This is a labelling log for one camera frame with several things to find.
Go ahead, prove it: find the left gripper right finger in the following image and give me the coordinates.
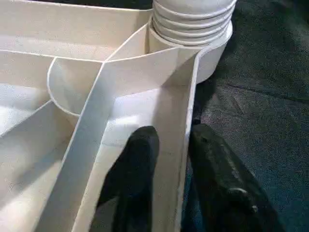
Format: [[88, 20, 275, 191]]
[[187, 123, 286, 232]]

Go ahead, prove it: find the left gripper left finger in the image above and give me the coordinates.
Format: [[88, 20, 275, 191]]
[[90, 125, 160, 232]]

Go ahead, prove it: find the white plastic table top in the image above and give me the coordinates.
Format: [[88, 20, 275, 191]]
[[0, 0, 234, 232]]

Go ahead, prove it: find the white plastic table leg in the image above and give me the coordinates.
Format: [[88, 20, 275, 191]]
[[152, 0, 239, 47]]

